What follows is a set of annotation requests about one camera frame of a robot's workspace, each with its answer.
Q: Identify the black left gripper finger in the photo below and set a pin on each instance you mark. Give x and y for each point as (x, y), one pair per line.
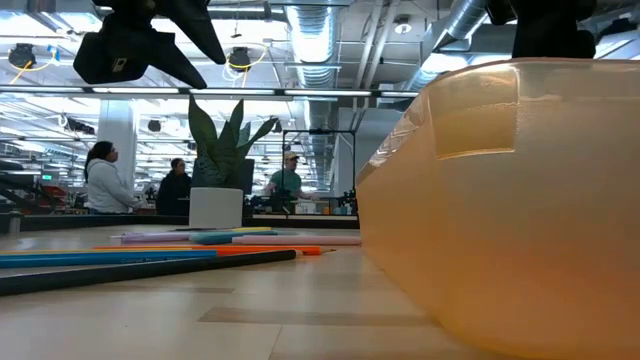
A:
(200, 30)
(180, 62)

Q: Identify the purple pen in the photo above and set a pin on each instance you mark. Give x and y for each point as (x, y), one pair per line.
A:
(155, 238)

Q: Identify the teal pen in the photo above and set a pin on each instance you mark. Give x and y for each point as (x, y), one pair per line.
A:
(225, 237)

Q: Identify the yellow pen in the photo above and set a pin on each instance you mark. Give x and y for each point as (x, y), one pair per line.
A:
(250, 229)

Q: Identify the orange translucent plastic bin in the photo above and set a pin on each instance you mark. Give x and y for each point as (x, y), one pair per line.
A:
(500, 225)

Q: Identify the orange pencil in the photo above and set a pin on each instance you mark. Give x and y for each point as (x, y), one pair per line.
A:
(270, 249)

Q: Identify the blue pencil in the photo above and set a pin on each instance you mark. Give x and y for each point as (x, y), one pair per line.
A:
(100, 259)

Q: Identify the black pencil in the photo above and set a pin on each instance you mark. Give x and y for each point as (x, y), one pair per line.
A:
(150, 270)

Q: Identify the pale pink pen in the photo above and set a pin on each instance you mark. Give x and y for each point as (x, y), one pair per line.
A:
(300, 240)

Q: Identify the background black robot arm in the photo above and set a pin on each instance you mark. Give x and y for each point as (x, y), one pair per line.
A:
(345, 200)

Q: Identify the white building column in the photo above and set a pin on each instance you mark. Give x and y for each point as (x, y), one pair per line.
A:
(122, 130)

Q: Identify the green snake plant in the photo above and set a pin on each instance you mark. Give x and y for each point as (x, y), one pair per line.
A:
(225, 150)

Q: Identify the white round plant pot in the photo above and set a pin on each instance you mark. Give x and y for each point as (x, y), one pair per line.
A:
(215, 207)

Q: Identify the silver smooth ventilation duct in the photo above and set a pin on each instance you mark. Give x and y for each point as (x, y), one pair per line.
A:
(465, 20)

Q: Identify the silver ribbed ventilation duct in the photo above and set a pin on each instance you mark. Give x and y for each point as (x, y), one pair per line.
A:
(312, 35)

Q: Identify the long ceiling light rail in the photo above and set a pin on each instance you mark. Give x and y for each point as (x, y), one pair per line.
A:
(325, 93)

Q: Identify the black metal rig frame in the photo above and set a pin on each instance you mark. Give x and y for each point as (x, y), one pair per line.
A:
(320, 131)

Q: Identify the black table edge rail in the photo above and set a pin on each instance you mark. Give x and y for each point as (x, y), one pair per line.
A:
(300, 221)

